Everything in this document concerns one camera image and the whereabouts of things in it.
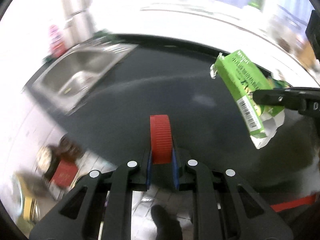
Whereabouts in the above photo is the red box on floor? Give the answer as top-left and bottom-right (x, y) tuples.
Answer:
(50, 160), (78, 189)

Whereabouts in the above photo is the stainless steel sink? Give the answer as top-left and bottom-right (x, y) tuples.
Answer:
(33, 42), (137, 114)

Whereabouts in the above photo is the chrome faucet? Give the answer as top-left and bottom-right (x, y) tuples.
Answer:
(66, 0), (95, 43)

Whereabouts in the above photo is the pink red detergent bottle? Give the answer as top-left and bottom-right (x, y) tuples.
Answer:
(49, 25), (67, 58)

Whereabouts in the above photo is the dark green cloth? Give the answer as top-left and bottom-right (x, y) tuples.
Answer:
(93, 29), (120, 43)

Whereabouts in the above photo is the red plastic bottle cap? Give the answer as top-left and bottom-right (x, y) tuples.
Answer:
(150, 115), (173, 165)

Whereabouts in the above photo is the red kitchen cabinet front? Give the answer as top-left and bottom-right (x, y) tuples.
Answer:
(271, 193), (319, 212)

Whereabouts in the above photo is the green milk carton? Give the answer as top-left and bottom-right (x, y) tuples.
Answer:
(210, 50), (285, 149)

